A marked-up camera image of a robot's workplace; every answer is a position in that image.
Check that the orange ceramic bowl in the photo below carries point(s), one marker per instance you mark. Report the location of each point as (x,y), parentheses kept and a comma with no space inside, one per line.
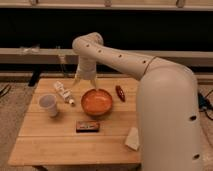
(96,102)

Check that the black table leg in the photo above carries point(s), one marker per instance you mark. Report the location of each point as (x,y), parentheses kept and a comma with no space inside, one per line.
(34,78)

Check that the white plastic bottle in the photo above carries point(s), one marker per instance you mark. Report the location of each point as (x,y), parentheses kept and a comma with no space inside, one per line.
(64,93)

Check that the red brown oval object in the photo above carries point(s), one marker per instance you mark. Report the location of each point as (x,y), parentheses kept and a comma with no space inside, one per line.
(120,93)

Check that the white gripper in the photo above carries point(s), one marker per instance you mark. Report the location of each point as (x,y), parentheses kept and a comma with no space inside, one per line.
(86,70)

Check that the white plastic cup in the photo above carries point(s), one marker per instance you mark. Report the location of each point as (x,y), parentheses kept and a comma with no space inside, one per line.
(48,103)

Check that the beige sponge block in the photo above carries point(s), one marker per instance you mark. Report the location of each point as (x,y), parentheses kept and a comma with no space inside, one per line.
(132,139)

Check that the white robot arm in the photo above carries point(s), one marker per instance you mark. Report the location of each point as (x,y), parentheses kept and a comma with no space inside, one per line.
(166,105)

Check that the dark brown rectangular box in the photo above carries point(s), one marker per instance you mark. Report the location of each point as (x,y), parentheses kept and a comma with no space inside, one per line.
(87,126)

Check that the blue device on floor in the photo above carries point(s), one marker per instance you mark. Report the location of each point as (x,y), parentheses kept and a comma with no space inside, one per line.
(204,103)

